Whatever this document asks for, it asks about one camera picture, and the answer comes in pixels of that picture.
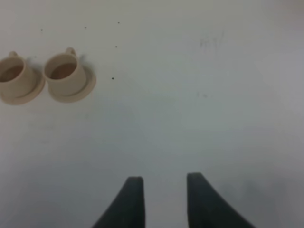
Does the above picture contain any beige teacup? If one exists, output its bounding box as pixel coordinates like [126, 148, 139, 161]
[0, 51, 36, 98]
[43, 47, 86, 96]

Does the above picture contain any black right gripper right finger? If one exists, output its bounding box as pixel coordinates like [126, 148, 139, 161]
[187, 172, 253, 228]

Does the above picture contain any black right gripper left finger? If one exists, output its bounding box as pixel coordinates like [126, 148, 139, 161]
[93, 177, 145, 228]

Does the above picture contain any beige right teacup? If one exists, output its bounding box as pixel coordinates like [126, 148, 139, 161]
[43, 47, 86, 96]

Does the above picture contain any beige left teacup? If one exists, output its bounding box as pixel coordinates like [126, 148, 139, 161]
[0, 51, 36, 98]

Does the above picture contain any beige right cup saucer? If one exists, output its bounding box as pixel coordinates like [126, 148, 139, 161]
[48, 66, 96, 103]

